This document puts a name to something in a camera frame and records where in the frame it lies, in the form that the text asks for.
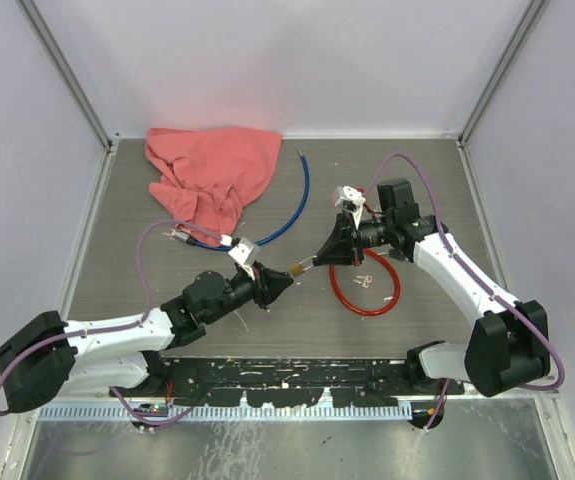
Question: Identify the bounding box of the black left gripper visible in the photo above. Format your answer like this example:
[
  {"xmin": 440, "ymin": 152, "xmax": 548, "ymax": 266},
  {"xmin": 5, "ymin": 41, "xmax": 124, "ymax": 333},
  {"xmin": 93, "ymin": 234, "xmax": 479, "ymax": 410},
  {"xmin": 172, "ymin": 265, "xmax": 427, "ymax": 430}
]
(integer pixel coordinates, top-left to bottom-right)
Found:
[{"xmin": 203, "ymin": 260, "xmax": 291, "ymax": 324}]

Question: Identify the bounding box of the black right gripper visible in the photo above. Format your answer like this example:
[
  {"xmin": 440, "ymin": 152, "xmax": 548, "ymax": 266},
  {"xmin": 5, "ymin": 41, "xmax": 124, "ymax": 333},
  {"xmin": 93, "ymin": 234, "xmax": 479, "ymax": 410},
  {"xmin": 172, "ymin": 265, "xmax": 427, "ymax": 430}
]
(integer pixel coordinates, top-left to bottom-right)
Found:
[{"xmin": 313, "ymin": 208, "xmax": 394, "ymax": 267}]

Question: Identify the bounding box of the brass padlock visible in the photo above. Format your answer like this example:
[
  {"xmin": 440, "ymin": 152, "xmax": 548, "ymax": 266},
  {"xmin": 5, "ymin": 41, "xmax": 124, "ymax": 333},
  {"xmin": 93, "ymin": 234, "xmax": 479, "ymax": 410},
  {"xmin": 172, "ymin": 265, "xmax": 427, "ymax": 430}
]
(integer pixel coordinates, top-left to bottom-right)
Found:
[{"xmin": 288, "ymin": 255, "xmax": 316, "ymax": 277}]

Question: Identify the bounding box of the red cable lock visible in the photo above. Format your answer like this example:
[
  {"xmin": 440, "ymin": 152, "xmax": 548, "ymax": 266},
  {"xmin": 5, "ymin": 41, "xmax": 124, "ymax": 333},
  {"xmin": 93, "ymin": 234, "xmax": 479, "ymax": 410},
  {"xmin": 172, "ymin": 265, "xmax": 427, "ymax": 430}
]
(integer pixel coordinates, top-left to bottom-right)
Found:
[{"xmin": 329, "ymin": 251, "xmax": 402, "ymax": 319}]

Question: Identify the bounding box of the red cable padlock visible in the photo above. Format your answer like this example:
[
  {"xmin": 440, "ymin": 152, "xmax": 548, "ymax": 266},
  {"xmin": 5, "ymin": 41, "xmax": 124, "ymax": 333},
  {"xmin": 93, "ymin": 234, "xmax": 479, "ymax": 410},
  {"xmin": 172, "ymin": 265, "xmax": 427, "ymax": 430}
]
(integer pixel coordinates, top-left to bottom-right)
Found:
[{"xmin": 357, "ymin": 187, "xmax": 380, "ymax": 215}]

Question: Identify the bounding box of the blue cable lock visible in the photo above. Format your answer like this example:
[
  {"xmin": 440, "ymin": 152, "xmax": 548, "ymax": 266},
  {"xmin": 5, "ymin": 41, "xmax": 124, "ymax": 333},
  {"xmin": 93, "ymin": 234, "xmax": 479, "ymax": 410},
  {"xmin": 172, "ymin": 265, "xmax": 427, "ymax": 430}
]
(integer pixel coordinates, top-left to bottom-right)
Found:
[{"xmin": 166, "ymin": 149, "xmax": 311, "ymax": 252}]

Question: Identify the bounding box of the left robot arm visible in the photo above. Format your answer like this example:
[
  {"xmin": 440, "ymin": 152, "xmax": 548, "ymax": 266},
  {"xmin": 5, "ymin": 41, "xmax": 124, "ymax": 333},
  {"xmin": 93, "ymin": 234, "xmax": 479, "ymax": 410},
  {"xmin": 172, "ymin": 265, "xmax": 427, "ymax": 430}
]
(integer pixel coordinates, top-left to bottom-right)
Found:
[{"xmin": 0, "ymin": 262, "xmax": 294, "ymax": 416}]

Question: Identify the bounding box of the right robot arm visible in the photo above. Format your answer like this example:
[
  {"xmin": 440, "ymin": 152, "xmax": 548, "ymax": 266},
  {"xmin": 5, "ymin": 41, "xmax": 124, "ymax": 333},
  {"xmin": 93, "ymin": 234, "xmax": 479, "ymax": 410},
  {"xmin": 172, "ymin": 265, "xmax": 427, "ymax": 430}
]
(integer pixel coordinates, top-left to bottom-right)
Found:
[{"xmin": 313, "ymin": 178, "xmax": 551, "ymax": 397}]

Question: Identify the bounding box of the pink cloth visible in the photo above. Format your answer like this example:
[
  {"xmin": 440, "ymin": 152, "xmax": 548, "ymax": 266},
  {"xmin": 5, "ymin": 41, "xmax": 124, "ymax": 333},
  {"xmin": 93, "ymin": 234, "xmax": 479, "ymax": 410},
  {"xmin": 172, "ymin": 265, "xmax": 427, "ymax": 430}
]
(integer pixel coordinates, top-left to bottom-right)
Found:
[{"xmin": 145, "ymin": 127, "xmax": 282, "ymax": 235}]

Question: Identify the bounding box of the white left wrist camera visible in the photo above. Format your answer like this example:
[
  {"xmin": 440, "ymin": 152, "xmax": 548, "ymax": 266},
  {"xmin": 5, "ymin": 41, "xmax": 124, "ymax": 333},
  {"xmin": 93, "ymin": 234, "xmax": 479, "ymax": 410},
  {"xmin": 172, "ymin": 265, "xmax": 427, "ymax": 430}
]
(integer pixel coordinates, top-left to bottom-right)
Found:
[{"xmin": 220, "ymin": 235, "xmax": 260, "ymax": 280}]

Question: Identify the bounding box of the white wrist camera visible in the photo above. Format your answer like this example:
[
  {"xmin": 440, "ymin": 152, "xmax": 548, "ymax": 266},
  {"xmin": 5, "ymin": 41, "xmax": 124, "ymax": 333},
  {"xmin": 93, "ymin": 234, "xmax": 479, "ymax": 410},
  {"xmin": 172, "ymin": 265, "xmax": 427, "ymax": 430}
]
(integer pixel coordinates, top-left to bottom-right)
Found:
[
  {"xmin": 220, "ymin": 235, "xmax": 260, "ymax": 280},
  {"xmin": 333, "ymin": 185, "xmax": 366, "ymax": 227}
]

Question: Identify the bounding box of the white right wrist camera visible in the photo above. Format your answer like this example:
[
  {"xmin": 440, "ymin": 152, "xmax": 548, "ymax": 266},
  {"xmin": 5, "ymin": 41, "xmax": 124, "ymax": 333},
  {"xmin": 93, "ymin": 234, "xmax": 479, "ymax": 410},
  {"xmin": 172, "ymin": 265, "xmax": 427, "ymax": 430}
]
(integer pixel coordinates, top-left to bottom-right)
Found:
[{"xmin": 333, "ymin": 185, "xmax": 366, "ymax": 227}]

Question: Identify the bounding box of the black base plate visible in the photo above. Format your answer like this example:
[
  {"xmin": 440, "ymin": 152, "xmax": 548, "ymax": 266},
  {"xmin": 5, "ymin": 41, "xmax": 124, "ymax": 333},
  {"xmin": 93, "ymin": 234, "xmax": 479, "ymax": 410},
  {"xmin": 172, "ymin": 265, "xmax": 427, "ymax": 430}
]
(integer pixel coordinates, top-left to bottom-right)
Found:
[{"xmin": 118, "ymin": 358, "xmax": 444, "ymax": 408}]

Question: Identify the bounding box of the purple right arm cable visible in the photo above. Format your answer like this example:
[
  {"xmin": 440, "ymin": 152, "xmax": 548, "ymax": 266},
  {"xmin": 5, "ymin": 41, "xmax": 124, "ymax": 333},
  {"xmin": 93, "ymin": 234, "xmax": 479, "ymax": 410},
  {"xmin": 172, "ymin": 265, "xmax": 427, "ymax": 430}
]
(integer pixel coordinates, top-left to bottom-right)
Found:
[{"xmin": 369, "ymin": 152, "xmax": 566, "ymax": 431}]

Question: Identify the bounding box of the slotted cable duct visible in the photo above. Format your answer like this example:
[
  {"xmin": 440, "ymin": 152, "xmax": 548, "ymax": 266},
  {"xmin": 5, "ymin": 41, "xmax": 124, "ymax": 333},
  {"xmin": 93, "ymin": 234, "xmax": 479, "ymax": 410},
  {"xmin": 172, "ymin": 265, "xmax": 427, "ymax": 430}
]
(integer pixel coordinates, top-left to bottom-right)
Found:
[{"xmin": 37, "ymin": 400, "xmax": 412, "ymax": 422}]

